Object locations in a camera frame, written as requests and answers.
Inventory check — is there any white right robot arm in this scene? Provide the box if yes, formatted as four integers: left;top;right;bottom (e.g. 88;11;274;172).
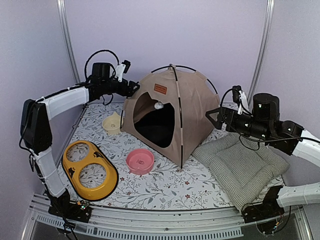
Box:
204;133;320;210

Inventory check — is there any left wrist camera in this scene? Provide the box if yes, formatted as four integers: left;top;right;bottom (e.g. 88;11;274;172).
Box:
115;60;131;83

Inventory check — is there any yellow double bowl holder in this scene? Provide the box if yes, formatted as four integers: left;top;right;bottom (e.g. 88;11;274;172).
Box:
61;140;119;202

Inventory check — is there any cream pet bowl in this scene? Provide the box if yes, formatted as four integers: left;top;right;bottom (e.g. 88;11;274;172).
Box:
102;112;121;135

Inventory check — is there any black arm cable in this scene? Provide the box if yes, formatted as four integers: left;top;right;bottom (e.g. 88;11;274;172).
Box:
219;87;320;152
83;49;121;81

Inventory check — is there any aluminium front rail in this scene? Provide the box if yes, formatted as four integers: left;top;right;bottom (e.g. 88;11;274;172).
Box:
22;192;313;240

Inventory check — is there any green checkered pet cushion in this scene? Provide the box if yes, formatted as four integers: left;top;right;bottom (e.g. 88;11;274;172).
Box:
192;133;290;211

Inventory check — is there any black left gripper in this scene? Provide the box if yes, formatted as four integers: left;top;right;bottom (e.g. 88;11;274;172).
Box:
101;77;140;97

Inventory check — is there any right aluminium frame post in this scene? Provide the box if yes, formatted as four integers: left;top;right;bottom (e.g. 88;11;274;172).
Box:
247;0;275;106

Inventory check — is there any left aluminium frame post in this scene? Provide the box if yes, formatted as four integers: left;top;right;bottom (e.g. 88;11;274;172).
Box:
56;0;81;83

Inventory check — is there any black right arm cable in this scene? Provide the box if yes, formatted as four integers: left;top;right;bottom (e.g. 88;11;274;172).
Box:
219;87;320;152

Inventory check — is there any white pompom toy on string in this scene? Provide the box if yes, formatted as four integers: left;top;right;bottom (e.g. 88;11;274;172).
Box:
153;100;164;110

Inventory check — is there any floral white table mat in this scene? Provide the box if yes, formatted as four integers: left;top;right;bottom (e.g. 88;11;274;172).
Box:
71;103;284;211

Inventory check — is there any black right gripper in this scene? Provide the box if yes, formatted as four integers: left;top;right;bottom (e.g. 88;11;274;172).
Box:
206;106;271;141

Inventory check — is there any aluminium frame post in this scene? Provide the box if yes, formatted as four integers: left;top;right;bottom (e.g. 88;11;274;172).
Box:
247;0;275;106
56;0;81;83

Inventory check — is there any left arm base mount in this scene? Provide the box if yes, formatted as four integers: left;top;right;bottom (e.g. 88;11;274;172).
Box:
48;194;92;223

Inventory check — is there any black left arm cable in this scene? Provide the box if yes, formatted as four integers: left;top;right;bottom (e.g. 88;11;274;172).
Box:
83;49;121;81

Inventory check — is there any pink pet bowl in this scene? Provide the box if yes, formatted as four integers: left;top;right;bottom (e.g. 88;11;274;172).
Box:
125;148;155;175

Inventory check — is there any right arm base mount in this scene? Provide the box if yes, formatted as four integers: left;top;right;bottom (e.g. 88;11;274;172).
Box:
240;185;285;235

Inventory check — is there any beige fabric pet tent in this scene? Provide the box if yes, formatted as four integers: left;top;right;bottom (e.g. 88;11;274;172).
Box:
121;66;218;167

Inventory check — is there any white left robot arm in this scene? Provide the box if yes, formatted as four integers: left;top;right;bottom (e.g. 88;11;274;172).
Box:
19;60;140;217

